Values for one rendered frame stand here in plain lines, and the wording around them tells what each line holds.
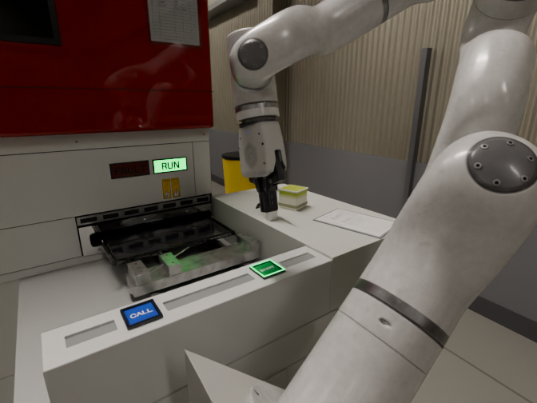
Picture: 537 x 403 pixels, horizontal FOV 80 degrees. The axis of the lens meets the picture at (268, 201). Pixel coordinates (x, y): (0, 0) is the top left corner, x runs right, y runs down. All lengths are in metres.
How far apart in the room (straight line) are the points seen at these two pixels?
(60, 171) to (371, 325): 0.93
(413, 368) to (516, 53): 0.44
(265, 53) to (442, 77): 2.00
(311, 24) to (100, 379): 0.63
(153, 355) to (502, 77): 0.66
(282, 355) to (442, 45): 2.15
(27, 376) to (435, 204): 0.74
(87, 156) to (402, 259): 0.92
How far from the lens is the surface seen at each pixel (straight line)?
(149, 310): 0.61
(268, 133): 0.59
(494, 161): 0.40
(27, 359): 0.85
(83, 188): 1.11
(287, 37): 0.56
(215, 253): 0.96
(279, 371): 0.81
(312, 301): 0.76
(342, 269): 0.80
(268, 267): 0.70
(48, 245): 1.15
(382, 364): 0.40
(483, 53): 0.59
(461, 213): 0.39
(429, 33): 2.57
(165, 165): 1.15
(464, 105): 0.55
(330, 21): 0.65
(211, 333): 0.63
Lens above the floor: 1.30
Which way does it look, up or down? 17 degrees down
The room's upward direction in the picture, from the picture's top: straight up
